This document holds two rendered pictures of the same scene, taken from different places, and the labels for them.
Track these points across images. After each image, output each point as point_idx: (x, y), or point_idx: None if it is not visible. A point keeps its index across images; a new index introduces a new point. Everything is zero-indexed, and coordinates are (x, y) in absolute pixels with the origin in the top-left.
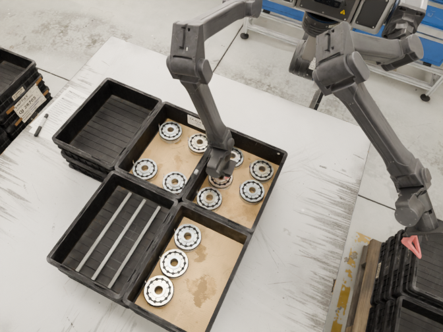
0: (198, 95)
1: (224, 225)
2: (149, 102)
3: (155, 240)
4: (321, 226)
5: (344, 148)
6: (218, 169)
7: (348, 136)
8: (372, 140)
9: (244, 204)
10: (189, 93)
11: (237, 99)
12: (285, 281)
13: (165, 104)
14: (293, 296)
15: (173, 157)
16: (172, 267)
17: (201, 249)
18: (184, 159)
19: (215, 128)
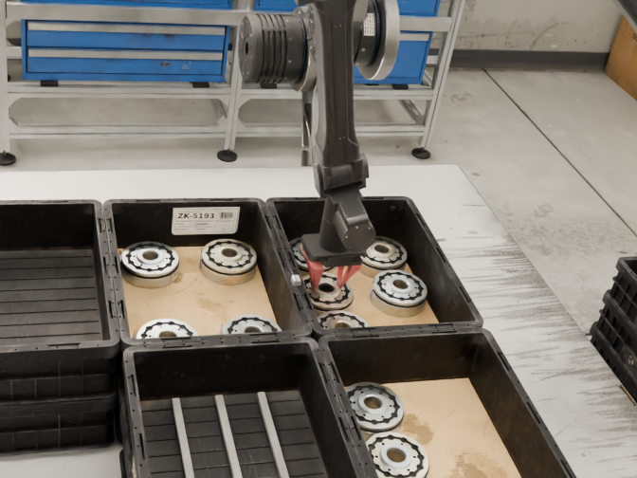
0: (347, 27)
1: (430, 337)
2: (61, 223)
3: (344, 416)
4: (524, 322)
5: (442, 202)
6: (369, 222)
7: (430, 184)
8: (629, 5)
9: (404, 319)
10: (328, 31)
11: (190, 195)
12: (559, 430)
13: (113, 205)
14: (593, 445)
15: (197, 305)
16: (402, 463)
17: (410, 422)
18: (223, 300)
19: (354, 119)
